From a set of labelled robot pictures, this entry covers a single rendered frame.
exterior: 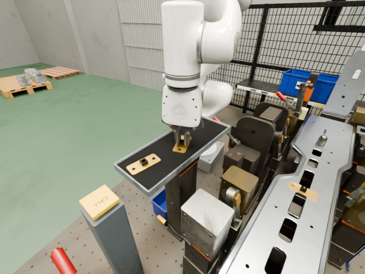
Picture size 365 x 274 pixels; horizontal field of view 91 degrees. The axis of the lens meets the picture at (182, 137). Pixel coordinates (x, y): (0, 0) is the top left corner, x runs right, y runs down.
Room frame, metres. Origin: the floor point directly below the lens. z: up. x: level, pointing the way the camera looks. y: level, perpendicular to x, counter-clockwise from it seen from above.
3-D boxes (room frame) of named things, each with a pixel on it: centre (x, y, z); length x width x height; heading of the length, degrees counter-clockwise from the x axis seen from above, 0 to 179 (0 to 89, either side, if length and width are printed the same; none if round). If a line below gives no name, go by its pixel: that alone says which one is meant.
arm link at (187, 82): (0.43, 0.00, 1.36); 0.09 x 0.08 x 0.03; 74
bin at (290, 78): (1.19, -0.85, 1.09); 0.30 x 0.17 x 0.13; 40
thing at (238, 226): (0.29, -0.15, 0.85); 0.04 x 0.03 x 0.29; 139
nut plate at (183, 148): (0.43, 0.00, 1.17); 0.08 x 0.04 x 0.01; 164
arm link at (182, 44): (0.43, 0.00, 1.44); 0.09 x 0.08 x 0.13; 70
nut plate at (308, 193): (0.39, -0.40, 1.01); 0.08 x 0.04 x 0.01; 49
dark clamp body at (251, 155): (0.50, -0.21, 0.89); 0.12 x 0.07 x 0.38; 49
